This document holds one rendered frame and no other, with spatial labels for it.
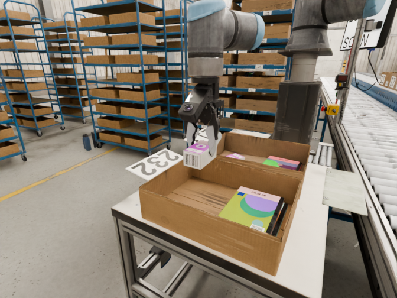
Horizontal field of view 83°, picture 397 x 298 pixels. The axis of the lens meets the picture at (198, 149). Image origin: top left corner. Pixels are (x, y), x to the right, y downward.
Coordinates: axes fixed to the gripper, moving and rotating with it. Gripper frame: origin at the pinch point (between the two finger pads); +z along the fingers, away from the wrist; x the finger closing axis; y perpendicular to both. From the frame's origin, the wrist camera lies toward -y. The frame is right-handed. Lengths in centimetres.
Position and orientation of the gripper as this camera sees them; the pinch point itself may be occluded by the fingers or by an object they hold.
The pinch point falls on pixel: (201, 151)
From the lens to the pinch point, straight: 64.2
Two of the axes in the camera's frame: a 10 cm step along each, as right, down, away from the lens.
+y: 4.9, -3.1, 8.1
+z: 0.0, 9.3, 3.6
